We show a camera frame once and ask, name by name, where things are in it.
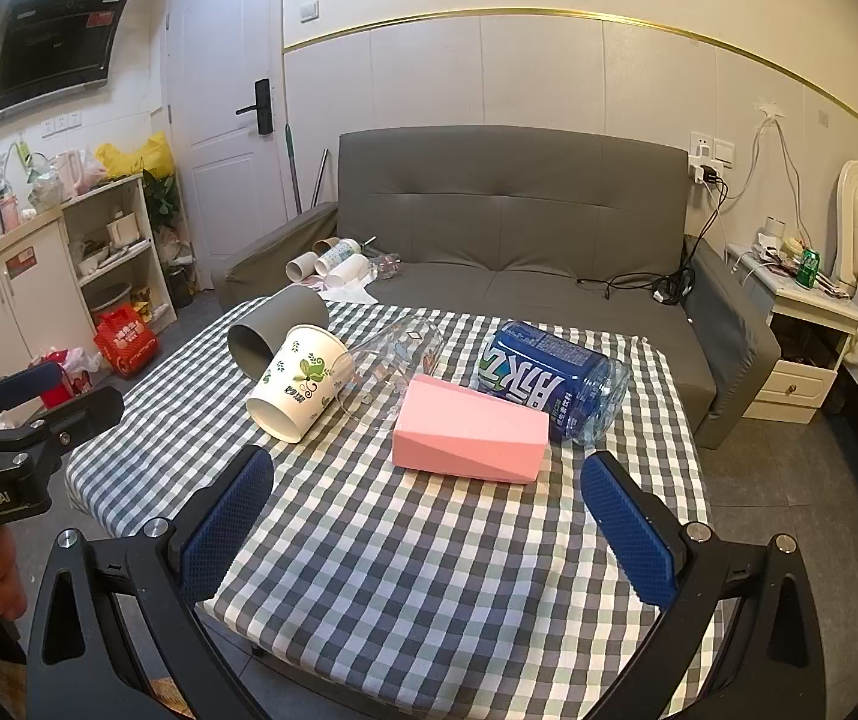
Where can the red white plastic bag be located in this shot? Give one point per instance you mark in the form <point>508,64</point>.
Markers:
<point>61,375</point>

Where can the red shopping bag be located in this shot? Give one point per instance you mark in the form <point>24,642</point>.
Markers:
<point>127,341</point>

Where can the white door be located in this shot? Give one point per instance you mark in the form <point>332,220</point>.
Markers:
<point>226,37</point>

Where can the white kitchen cabinet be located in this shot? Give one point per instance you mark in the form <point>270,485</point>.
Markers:
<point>16,292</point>

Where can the white tissue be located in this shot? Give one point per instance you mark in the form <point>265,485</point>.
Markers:
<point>354,292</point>

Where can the pink faceted cup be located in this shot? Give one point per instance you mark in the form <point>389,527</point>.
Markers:
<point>466,435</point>

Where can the white open shelf unit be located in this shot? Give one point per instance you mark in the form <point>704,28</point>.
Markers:
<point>125,255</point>

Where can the black range hood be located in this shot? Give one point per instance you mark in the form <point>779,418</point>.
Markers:
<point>54,52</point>

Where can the green plant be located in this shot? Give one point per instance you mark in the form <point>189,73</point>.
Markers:
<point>165,199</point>

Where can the clear glass cup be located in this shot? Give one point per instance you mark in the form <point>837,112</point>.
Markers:
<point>393,360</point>

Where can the wall socket panel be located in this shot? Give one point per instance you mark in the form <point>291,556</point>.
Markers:
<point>712,150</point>

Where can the clear plastic wrapper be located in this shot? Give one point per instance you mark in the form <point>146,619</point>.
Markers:
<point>385,267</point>

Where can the white paper tube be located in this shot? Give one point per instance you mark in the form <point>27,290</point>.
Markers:
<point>301,265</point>

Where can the white bedside table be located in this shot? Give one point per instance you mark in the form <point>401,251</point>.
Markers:
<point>804,337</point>

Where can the green white checked tablecloth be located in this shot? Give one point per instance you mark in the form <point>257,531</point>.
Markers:
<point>399,562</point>

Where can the blue label water bottle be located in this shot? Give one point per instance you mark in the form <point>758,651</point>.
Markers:
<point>538,375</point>

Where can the grey cup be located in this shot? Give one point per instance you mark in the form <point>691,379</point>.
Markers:
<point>279,316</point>

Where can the plain white paper cup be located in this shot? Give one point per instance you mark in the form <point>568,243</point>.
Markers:
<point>348,271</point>

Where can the yellow plastic bag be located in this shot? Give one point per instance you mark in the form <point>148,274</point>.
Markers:
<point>136,157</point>

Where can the white paper cup green print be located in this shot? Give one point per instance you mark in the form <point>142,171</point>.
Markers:
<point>295,384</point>

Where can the grey sofa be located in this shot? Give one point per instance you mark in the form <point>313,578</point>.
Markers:
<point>511,225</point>

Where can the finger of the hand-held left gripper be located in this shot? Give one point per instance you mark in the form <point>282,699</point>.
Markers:
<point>30,380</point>
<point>84,411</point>

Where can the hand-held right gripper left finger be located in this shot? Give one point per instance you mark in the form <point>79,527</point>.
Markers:
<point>225,521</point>

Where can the white light switch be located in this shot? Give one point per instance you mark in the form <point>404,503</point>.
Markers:
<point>310,10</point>

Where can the printed paper cup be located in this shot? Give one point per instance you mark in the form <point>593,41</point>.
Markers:
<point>340,253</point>

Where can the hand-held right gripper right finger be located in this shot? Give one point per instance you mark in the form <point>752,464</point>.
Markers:
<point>628,532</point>

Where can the black trash bin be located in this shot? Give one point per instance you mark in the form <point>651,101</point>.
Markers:
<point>180,285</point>

